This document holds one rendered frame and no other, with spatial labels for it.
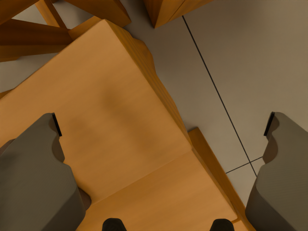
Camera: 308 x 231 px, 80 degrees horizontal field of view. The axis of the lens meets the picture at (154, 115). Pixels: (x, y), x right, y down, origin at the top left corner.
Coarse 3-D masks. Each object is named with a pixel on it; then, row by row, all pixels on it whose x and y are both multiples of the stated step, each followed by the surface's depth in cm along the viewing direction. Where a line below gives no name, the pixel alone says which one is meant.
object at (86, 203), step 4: (12, 140) 16; (4, 144) 16; (8, 144) 16; (0, 148) 16; (4, 148) 16; (0, 152) 16; (80, 192) 19; (84, 192) 19; (84, 196) 19; (88, 196) 20; (84, 200) 19; (88, 200) 19; (84, 204) 19; (88, 204) 19
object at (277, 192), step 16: (272, 112) 10; (272, 128) 10; (288, 128) 9; (272, 144) 9; (288, 144) 8; (304, 144) 8; (272, 160) 7; (288, 160) 7; (304, 160) 7; (272, 176) 7; (288, 176) 7; (304, 176) 7; (256, 192) 6; (272, 192) 6; (288, 192) 6; (304, 192) 6; (256, 208) 6; (272, 208) 6; (288, 208) 6; (304, 208) 6; (256, 224) 6; (272, 224) 6; (288, 224) 5; (304, 224) 5
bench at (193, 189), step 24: (144, 48) 58; (192, 144) 104; (168, 168) 21; (192, 168) 21; (216, 168) 79; (120, 192) 22; (144, 192) 22; (168, 192) 22; (192, 192) 23; (216, 192) 23; (96, 216) 24; (120, 216) 24; (144, 216) 24; (168, 216) 24; (192, 216) 24; (216, 216) 24; (240, 216) 26
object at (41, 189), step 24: (48, 120) 10; (24, 144) 8; (48, 144) 8; (0, 168) 7; (24, 168) 7; (48, 168) 7; (0, 192) 6; (24, 192) 6; (48, 192) 6; (72, 192) 6; (0, 216) 6; (24, 216) 5; (48, 216) 5; (72, 216) 6
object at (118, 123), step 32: (96, 32) 14; (128, 32) 27; (64, 64) 15; (96, 64) 15; (128, 64) 15; (32, 96) 16; (64, 96) 16; (96, 96) 16; (128, 96) 16; (160, 96) 17; (0, 128) 17; (64, 128) 17; (96, 128) 17; (128, 128) 17; (160, 128) 17; (64, 160) 18; (96, 160) 18; (128, 160) 18; (160, 160) 18; (96, 192) 20
